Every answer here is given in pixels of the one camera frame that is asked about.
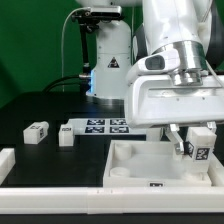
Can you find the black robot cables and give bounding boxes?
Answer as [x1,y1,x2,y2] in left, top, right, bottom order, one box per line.
[42,74,92,93]

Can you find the white square tabletop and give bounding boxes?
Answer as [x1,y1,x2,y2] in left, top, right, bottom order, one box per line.
[103,140,212,187]

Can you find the white camera cable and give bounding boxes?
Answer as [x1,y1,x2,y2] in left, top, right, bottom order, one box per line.
[61,6,92,93]

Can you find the black camera on stand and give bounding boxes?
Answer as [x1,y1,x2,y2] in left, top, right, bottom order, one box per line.
[71,6,123,74]

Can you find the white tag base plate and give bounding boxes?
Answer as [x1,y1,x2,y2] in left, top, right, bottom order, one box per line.
[68,118,146,135]

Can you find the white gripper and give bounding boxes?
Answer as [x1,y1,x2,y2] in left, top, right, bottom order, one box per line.
[125,56,224,155]

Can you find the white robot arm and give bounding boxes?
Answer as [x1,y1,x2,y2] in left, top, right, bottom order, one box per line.
[77,0,224,154]

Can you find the white obstacle fence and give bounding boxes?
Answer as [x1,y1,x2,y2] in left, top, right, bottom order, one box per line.
[0,148,224,214]

